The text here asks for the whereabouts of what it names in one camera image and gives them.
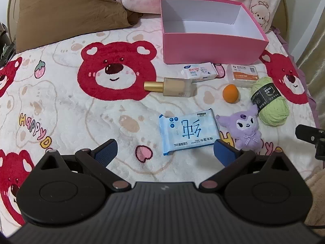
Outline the beige fleece cloth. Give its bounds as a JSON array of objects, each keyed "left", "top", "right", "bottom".
[{"left": 304, "top": 170, "right": 325, "bottom": 235}]

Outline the dark clutter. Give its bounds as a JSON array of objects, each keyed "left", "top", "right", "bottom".
[{"left": 0, "top": 22, "right": 16, "bottom": 66}]

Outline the gold cap foundation bottle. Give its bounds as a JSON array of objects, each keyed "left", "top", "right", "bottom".
[{"left": 144, "top": 77, "right": 198, "bottom": 98}]

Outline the clear box with orange label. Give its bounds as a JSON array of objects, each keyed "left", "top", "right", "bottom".
[{"left": 227, "top": 64, "right": 260, "bottom": 88}]

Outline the orange makeup sponge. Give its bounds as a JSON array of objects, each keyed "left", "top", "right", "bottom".
[{"left": 223, "top": 84, "right": 239, "bottom": 103}]

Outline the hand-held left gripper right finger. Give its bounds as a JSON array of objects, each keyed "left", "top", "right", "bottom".
[{"left": 199, "top": 139, "right": 292, "bottom": 192}]

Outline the beige curtain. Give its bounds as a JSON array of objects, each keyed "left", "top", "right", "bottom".
[{"left": 296, "top": 36, "right": 325, "bottom": 133}]

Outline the purple plush toy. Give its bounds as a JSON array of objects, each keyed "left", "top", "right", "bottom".
[{"left": 216, "top": 104, "right": 262, "bottom": 150}]

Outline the white tissue pack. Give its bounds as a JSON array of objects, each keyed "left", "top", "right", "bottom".
[{"left": 181, "top": 62, "right": 219, "bottom": 83}]

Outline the beige headboard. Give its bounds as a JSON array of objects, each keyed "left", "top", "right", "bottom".
[{"left": 6, "top": 0, "right": 24, "bottom": 52}]

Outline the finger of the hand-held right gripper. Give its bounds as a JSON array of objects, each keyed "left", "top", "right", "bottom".
[{"left": 295, "top": 124, "right": 325, "bottom": 161}]

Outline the blue wet wipes pack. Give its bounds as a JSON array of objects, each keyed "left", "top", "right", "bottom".
[{"left": 159, "top": 108, "right": 221, "bottom": 156}]

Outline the brown pillow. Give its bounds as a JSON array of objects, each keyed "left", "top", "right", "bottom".
[{"left": 15, "top": 0, "right": 139, "bottom": 54}]

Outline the green yarn ball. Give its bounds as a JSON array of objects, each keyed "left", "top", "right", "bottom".
[{"left": 250, "top": 77, "right": 290, "bottom": 125}]

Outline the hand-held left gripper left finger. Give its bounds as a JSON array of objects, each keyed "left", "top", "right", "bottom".
[{"left": 34, "top": 139, "right": 131, "bottom": 192}]

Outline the bear printed blanket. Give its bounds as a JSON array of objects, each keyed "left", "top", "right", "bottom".
[{"left": 0, "top": 18, "right": 320, "bottom": 234}]

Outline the pink cardboard box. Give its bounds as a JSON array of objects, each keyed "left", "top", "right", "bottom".
[{"left": 160, "top": 0, "right": 269, "bottom": 64}]

